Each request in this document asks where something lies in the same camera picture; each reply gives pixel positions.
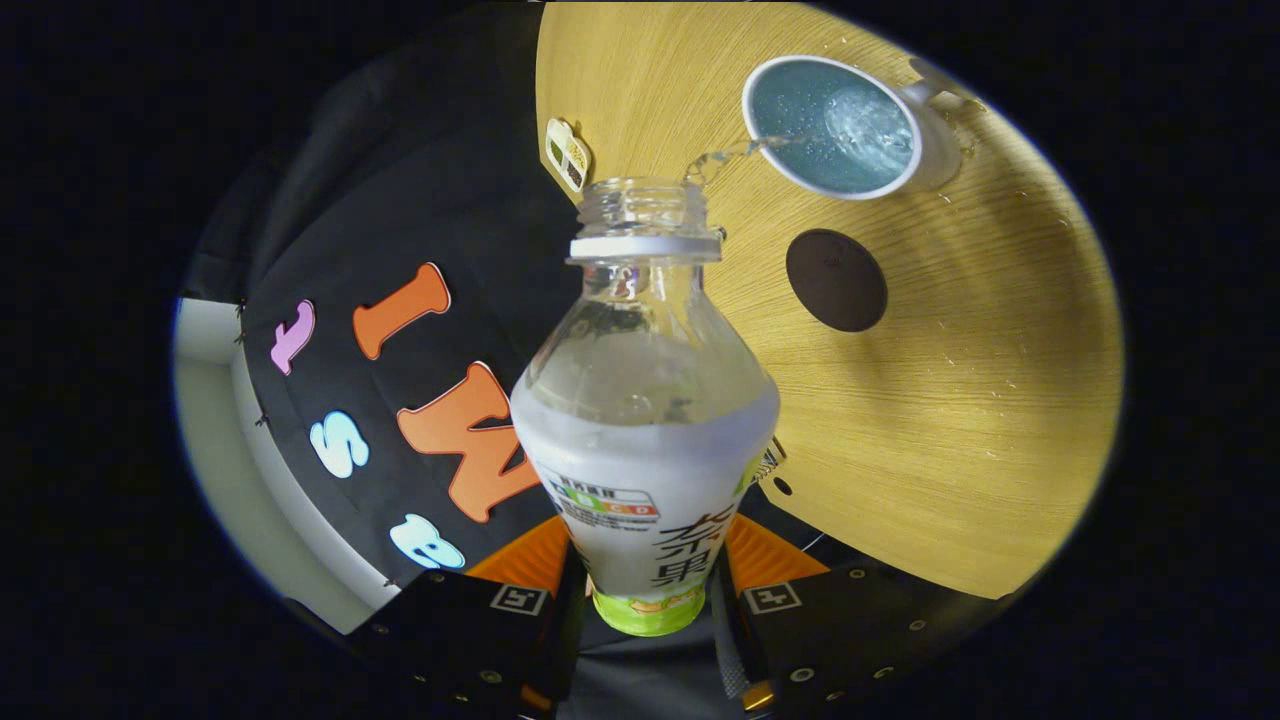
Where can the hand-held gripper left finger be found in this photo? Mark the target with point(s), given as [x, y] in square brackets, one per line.
[565, 640]

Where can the white cup with blue inside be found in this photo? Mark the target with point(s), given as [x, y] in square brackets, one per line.
[830, 125]

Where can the clear white-label juice bottle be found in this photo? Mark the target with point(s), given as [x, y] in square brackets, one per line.
[645, 460]

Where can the dark round coaster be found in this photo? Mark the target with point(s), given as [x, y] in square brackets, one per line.
[836, 280]

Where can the wooden table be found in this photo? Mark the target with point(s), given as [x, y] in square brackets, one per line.
[950, 420]

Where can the white divided condiment dish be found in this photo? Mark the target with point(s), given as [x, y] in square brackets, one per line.
[569, 155]

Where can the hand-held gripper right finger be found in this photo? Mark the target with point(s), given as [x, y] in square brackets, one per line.
[735, 640]

